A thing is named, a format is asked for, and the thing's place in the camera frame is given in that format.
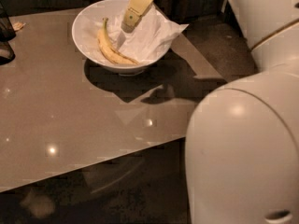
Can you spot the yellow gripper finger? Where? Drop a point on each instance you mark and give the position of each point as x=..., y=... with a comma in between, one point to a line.
x=134, y=13

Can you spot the yellow banana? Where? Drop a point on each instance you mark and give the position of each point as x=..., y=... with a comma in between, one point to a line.
x=107, y=49

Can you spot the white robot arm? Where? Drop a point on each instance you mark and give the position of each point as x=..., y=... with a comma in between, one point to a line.
x=242, y=142

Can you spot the white ceramic bowl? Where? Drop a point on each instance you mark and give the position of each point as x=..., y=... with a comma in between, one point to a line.
x=84, y=33

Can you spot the white paper sheet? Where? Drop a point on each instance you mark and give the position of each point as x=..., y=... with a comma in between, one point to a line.
x=149, y=40

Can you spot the small crumpled tan scrap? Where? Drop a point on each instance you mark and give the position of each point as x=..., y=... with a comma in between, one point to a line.
x=17, y=26

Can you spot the black mesh object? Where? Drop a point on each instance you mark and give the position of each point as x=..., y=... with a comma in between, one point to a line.
x=7, y=33

